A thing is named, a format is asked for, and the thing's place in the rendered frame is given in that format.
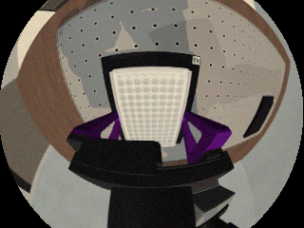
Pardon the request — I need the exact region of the white well plate lid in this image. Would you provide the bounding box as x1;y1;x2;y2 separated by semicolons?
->
109;67;192;147

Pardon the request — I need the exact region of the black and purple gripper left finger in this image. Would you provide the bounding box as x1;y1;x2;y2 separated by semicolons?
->
70;109;121;140

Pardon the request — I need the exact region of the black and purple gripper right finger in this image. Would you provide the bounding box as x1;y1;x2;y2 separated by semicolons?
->
181;109;232;164

